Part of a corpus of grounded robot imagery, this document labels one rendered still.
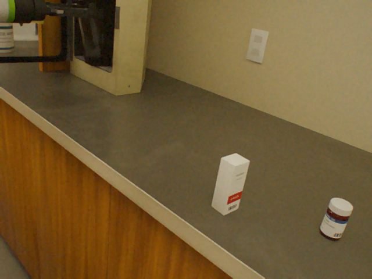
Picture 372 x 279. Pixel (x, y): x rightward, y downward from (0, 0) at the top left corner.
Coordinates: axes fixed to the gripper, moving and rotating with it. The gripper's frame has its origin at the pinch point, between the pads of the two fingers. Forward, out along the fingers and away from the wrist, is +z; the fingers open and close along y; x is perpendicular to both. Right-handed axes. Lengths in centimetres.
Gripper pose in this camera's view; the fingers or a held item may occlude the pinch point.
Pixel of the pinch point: (89, 11)
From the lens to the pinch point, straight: 123.6
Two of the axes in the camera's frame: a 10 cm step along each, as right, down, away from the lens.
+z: 6.8, -2.0, 7.0
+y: -7.2, -3.7, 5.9
